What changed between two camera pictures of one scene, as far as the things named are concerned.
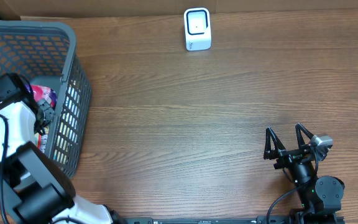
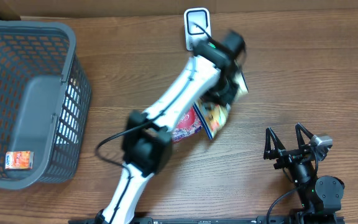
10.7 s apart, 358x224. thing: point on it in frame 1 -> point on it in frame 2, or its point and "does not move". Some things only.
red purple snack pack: [41, 93] -> [188, 124]
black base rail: [231, 220] does not move
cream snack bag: [41, 140] -> [212, 115]
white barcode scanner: [197, 28] does not move
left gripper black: [40, 130] -> [229, 96]
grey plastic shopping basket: [39, 51] does not move
